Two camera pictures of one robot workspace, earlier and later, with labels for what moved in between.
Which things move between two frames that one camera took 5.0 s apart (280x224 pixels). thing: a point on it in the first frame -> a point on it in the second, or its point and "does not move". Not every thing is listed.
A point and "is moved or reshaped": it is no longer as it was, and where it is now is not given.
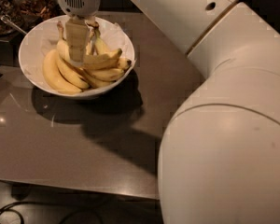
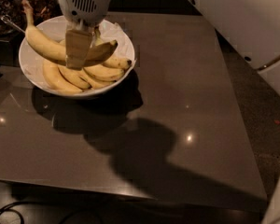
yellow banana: (91, 62) is moved or reshaped
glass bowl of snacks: (23, 5) does not move
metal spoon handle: (7, 19) does not move
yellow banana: (92, 81) does not move
